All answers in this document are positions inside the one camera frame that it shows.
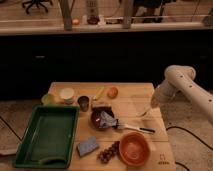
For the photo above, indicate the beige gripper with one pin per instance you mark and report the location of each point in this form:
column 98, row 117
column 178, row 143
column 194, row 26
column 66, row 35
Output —
column 154, row 103

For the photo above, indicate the silver metal fork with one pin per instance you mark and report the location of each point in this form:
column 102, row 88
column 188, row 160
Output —
column 144, row 112

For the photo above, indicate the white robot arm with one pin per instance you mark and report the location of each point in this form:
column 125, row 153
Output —
column 181, row 78

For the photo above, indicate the red orange bowl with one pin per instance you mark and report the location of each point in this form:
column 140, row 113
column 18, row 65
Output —
column 134, row 150

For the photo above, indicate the dark brown bowl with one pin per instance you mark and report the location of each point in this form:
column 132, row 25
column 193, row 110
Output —
column 96, row 116

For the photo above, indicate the small green bowl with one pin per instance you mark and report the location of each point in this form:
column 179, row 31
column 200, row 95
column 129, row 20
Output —
column 48, row 99

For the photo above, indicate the orange fruit toy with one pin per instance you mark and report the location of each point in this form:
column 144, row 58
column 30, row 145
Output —
column 112, row 92

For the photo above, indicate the crumpled grey foil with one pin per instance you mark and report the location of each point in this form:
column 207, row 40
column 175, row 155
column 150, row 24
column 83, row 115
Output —
column 106, row 120

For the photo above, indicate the yellow banana toy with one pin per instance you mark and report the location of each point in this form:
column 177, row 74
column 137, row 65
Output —
column 98, row 94

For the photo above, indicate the brown block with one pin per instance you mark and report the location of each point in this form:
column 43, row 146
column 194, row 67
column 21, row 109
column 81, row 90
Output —
column 100, row 105

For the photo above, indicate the small metal cup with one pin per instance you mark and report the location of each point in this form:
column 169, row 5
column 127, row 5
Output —
column 83, row 102

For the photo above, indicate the dark purple grape bunch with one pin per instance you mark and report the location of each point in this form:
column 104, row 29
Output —
column 106, row 155

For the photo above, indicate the blue sponge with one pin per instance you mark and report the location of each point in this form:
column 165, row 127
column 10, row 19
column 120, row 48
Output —
column 87, row 146

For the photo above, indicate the white ceramic cup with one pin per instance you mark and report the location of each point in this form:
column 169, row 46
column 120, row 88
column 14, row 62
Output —
column 67, row 95

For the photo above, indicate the green plastic tray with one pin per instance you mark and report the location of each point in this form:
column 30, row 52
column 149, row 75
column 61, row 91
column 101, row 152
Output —
column 48, row 140

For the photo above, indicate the black office chair base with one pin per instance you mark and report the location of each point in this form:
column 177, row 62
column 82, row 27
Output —
column 38, row 3

